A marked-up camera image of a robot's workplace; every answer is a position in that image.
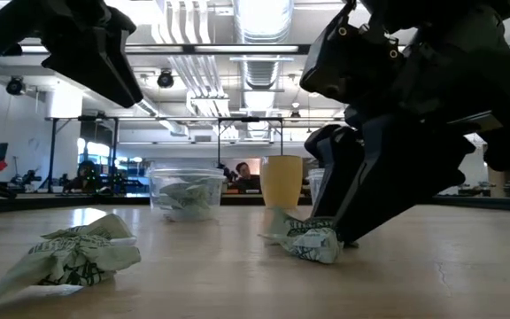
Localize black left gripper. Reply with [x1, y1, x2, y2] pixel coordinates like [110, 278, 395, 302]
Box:
[0, 0, 144, 110]

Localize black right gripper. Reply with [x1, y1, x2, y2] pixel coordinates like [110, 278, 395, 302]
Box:
[298, 2, 510, 245]

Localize clear plastic container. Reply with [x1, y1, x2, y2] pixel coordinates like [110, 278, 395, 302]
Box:
[147, 167, 226, 222]
[306, 167, 327, 207]

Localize yellow orange cup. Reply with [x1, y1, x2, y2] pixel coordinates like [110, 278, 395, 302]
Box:
[261, 154, 304, 210]

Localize person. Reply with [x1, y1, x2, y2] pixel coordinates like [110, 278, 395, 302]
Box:
[233, 161, 261, 195]
[65, 159, 105, 195]

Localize black background robot arms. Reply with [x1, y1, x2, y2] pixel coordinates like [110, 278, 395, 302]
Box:
[104, 166, 131, 195]

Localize black overhead crossbar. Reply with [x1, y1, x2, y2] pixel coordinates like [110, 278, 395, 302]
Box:
[0, 43, 510, 56]

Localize black ceiling camera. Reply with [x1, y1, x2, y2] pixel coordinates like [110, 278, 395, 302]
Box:
[156, 69, 175, 89]
[5, 75, 27, 97]

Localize black background rig frame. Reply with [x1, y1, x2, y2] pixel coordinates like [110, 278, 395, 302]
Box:
[217, 116, 285, 169]
[44, 115, 120, 192]

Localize black metal table frame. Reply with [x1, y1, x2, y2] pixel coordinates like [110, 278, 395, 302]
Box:
[0, 192, 510, 214]

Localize silver ventilation duct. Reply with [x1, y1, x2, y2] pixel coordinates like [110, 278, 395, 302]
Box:
[232, 0, 296, 92]

